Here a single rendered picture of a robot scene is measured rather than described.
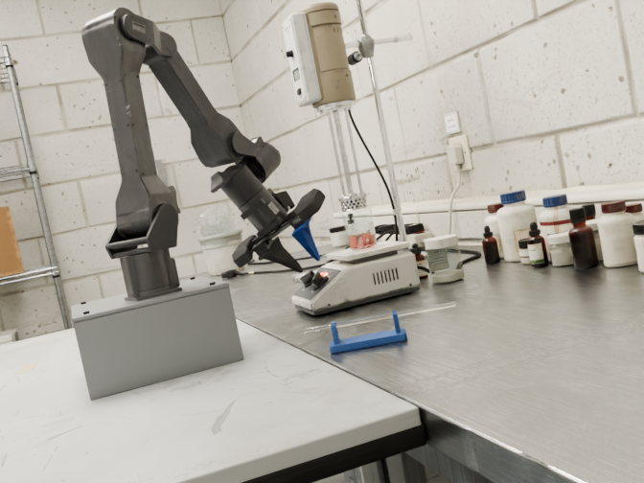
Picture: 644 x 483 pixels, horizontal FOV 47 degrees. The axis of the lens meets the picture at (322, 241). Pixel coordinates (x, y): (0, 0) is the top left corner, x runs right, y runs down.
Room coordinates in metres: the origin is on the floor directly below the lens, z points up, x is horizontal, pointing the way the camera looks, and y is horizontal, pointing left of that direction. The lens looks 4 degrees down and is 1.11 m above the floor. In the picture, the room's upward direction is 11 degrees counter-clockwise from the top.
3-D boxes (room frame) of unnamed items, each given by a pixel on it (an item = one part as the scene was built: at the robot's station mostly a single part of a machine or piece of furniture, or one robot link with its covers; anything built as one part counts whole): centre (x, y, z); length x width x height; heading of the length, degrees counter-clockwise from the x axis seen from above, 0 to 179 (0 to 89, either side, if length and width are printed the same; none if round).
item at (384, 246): (1.32, -0.08, 0.98); 0.12 x 0.12 x 0.01; 17
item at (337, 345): (0.95, -0.03, 0.92); 0.10 x 0.03 x 0.04; 86
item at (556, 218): (1.32, -0.42, 0.96); 0.06 x 0.06 x 0.11
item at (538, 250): (1.30, -0.37, 0.94); 0.03 x 0.03 x 0.08
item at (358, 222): (1.31, -0.07, 1.02); 0.06 x 0.05 x 0.08; 85
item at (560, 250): (1.26, -0.40, 0.93); 0.05 x 0.05 x 0.05
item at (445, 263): (1.33, -0.21, 0.94); 0.06 x 0.06 x 0.08
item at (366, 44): (1.83, -0.18, 1.41); 0.25 x 0.11 x 0.05; 109
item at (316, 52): (1.76, -0.07, 1.40); 0.15 x 0.11 x 0.24; 109
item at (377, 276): (1.31, -0.05, 0.94); 0.22 x 0.13 x 0.08; 107
